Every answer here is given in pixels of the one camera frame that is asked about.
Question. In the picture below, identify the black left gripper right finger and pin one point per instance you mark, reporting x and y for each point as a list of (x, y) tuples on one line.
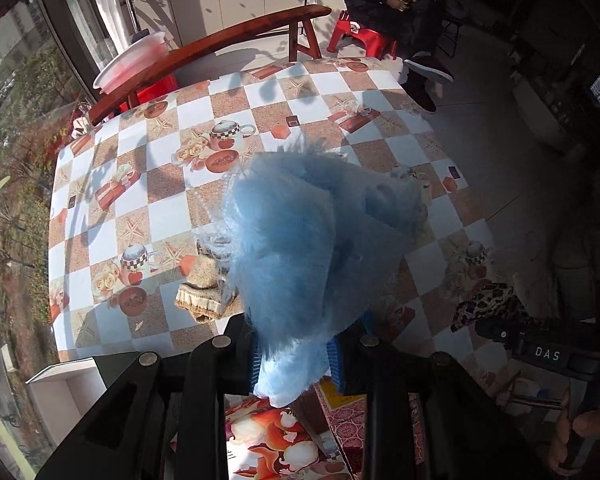
[(360, 365)]

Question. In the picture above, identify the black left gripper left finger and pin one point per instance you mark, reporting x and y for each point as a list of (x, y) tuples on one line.
[(225, 364)]

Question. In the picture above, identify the beige knitted sock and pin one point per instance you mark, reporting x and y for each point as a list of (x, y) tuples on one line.
[(204, 294)]

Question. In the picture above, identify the light blue tulle scrunchie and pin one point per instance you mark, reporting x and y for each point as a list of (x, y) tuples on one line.
[(309, 240)]

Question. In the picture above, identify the red patterned box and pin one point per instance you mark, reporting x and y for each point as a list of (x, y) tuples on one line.
[(346, 416)]

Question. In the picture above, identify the leopard print cloth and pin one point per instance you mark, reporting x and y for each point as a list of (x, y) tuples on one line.
[(493, 299)]

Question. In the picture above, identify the checkered patterned tablecloth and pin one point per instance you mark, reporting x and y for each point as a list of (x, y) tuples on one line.
[(135, 197)]

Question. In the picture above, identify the white plastic basin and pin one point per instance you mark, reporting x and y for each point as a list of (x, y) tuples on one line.
[(136, 58)]

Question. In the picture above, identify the red plastic stool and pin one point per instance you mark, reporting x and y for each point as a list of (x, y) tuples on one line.
[(376, 44)]

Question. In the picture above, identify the red wooden chair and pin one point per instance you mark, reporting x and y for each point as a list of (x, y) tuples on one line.
[(301, 39)]

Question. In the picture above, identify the seated person in black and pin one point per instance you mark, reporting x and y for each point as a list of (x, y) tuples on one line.
[(415, 26)]

